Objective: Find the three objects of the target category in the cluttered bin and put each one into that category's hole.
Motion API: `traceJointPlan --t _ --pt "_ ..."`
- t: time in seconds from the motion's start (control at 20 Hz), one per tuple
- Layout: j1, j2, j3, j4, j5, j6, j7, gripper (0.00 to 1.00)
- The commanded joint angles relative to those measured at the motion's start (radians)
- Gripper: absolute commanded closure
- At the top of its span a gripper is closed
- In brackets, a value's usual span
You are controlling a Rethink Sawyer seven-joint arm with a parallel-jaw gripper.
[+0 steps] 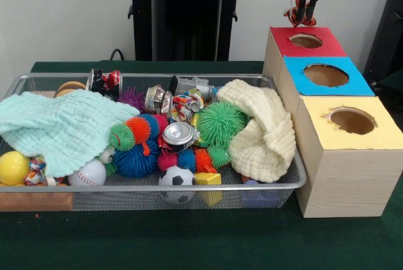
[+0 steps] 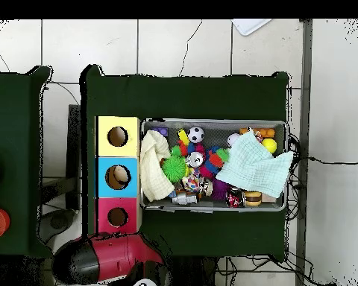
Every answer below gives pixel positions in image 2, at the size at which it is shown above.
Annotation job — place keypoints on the yellow ball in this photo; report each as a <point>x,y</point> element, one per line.
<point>269,146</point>

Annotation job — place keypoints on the toy hamburger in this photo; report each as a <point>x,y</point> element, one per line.
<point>253,199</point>

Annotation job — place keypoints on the cream waffle cloth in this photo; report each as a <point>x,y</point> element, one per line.
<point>152,172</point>

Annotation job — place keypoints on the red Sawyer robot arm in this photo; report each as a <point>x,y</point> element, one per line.
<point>119,256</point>

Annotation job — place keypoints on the crushed red can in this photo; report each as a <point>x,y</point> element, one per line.
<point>235,199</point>

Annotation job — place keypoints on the wooden box with three holes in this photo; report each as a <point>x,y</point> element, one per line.
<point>107,178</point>

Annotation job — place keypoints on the multicolour spiky caterpillar toy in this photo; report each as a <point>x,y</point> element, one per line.
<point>216,161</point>

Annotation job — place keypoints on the green spiky ball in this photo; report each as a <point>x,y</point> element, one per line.
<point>174,169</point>

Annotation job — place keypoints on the mint green waffle cloth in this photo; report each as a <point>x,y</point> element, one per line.
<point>253,169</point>

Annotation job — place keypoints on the dark green table cloth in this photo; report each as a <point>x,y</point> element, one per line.
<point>197,95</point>
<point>15,119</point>

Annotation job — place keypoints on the white tray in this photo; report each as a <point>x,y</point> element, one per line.
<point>250,26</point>

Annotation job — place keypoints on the black and white soccer ball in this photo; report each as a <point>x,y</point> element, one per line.
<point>196,134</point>

